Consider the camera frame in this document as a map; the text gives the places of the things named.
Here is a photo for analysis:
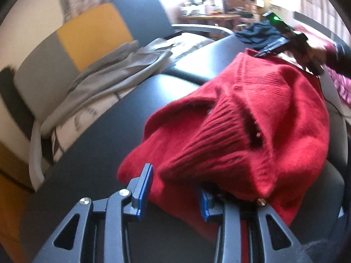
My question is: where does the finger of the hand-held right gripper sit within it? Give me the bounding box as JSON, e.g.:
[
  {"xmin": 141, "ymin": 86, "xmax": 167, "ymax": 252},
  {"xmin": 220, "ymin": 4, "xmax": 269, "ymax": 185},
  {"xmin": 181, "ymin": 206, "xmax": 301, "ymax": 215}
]
[{"xmin": 254, "ymin": 37, "xmax": 291, "ymax": 58}]

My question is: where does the grey and yellow patchwork chair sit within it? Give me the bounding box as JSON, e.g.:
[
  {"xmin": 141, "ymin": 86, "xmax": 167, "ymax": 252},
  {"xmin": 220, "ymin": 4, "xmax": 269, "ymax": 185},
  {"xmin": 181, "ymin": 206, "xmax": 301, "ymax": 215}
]
[{"xmin": 0, "ymin": 0, "xmax": 236, "ymax": 192}]

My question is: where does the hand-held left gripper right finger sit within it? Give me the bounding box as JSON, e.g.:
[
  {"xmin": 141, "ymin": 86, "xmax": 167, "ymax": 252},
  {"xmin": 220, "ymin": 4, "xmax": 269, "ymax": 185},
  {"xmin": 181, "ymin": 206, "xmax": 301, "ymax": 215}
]
[{"xmin": 195, "ymin": 183, "xmax": 313, "ymax": 263}]

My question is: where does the person's right forearm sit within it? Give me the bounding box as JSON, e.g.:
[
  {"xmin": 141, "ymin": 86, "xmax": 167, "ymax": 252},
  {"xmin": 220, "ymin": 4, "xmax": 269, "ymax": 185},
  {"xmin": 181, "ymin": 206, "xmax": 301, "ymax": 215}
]
[{"xmin": 326, "ymin": 40, "xmax": 351, "ymax": 77}]

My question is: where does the grey cloth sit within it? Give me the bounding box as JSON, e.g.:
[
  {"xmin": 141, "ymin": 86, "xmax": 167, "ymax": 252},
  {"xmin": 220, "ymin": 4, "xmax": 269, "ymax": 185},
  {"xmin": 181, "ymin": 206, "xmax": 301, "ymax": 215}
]
[{"xmin": 41, "ymin": 40, "xmax": 173, "ymax": 135}]

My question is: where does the wooden desk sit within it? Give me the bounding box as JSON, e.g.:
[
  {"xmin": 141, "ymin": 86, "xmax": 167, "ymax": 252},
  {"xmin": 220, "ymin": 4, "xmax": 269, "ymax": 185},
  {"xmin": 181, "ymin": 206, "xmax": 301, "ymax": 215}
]
[{"xmin": 178, "ymin": 0, "xmax": 264, "ymax": 30}]

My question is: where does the red knit sweater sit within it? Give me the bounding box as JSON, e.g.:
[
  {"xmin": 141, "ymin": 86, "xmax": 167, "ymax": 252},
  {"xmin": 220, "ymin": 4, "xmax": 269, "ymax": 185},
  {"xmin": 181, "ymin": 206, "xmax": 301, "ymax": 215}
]
[{"xmin": 116, "ymin": 48, "xmax": 331, "ymax": 242}]

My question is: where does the person's right hand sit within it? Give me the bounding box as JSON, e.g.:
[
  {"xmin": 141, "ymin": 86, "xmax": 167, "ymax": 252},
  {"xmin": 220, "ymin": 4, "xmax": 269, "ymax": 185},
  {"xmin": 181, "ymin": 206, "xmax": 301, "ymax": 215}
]
[{"xmin": 297, "ymin": 42, "xmax": 336, "ymax": 65}]

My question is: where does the magenta cloth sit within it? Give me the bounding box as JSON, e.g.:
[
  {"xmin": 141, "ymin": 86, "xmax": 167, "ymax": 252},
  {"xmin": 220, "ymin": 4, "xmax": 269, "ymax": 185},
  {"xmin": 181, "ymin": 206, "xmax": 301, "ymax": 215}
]
[{"xmin": 295, "ymin": 25, "xmax": 351, "ymax": 107}]

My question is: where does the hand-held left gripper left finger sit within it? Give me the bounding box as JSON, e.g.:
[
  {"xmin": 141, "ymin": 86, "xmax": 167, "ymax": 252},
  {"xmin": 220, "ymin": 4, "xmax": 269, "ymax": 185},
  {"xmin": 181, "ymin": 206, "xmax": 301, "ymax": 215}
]
[{"xmin": 33, "ymin": 163, "xmax": 154, "ymax": 263}]

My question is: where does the dark blue garment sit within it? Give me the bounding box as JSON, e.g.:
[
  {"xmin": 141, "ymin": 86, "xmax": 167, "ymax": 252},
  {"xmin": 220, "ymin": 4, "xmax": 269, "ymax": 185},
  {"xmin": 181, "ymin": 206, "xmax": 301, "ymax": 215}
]
[{"xmin": 234, "ymin": 22, "xmax": 283, "ymax": 51}]

